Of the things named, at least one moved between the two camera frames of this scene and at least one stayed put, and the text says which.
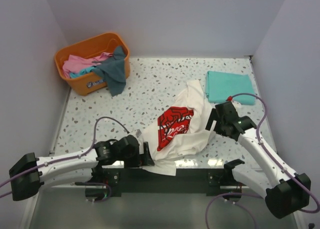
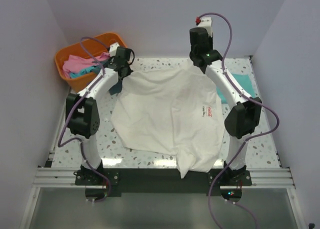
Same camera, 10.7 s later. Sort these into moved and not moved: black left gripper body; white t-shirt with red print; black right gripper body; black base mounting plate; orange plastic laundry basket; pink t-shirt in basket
Moved: black right gripper body; white t-shirt with red print; black left gripper body
Not moved: pink t-shirt in basket; black base mounting plate; orange plastic laundry basket
